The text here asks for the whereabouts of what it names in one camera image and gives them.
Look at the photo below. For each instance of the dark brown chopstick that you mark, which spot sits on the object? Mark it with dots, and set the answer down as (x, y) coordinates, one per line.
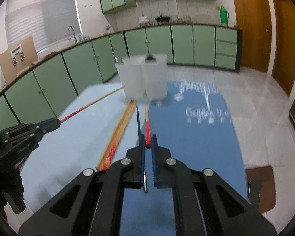
(138, 126)

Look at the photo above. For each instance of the black wok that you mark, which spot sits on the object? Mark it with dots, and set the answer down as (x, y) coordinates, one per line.
(163, 20)

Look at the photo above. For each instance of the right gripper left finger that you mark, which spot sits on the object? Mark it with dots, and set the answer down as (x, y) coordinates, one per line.
(91, 204)

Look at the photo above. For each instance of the white left utensil holder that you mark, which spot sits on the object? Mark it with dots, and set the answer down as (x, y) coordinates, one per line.
(131, 77)

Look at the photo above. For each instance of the red patterned bamboo chopstick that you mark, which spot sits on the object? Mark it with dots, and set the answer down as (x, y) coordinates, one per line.
(90, 104)

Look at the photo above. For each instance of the dark blue table mat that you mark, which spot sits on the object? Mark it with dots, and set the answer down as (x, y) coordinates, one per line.
(195, 124)

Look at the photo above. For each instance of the plain bamboo chopstick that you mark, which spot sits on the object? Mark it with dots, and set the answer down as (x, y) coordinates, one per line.
(118, 132)

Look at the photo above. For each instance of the brown wooden chair seat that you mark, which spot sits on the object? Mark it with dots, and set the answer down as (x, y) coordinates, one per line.
(261, 188)

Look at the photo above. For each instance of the green base cabinets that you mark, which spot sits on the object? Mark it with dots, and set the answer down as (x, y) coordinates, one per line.
(47, 87)

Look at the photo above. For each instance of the green thermos jug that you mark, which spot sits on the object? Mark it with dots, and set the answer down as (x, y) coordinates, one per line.
(224, 15)

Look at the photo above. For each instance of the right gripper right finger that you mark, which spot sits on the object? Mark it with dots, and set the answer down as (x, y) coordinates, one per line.
(204, 204)

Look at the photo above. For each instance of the window blind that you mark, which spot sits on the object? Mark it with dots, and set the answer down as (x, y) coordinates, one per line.
(47, 21)

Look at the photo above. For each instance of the white right utensil holder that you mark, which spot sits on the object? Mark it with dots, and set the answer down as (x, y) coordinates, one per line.
(154, 71)

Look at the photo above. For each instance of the red orange handled chopstick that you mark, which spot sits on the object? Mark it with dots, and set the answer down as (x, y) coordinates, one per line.
(147, 130)

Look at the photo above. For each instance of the chrome kitchen faucet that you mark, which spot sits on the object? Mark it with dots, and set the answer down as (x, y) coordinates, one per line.
(72, 34)

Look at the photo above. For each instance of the white utensil holder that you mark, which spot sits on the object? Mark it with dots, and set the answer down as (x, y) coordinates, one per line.
(131, 77)
(154, 71)

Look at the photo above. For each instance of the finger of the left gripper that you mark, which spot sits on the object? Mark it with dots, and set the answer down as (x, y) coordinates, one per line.
(49, 125)

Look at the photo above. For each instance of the brown wooden door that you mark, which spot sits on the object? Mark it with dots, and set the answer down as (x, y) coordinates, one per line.
(254, 19)
(284, 61)

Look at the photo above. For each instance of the cardboard box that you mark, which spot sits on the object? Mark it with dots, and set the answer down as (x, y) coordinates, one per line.
(17, 58)

